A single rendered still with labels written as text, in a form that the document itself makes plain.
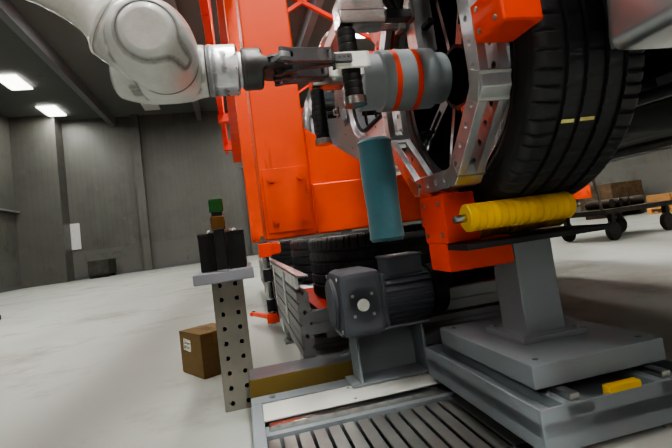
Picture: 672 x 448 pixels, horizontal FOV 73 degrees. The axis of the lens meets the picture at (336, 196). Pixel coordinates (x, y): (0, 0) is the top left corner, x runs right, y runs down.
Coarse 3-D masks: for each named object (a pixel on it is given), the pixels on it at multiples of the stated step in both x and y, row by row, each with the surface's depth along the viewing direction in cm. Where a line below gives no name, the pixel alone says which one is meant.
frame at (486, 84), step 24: (456, 0) 85; (384, 48) 125; (480, 48) 80; (504, 48) 81; (480, 72) 80; (504, 72) 81; (480, 96) 81; (504, 96) 82; (384, 120) 131; (480, 120) 84; (408, 144) 127; (456, 144) 91; (480, 144) 91; (408, 168) 118; (456, 168) 92; (480, 168) 92; (432, 192) 105
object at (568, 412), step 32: (448, 352) 123; (448, 384) 113; (480, 384) 97; (512, 384) 94; (576, 384) 92; (608, 384) 82; (640, 384) 82; (512, 416) 86; (544, 416) 77; (576, 416) 79; (608, 416) 80; (640, 416) 81
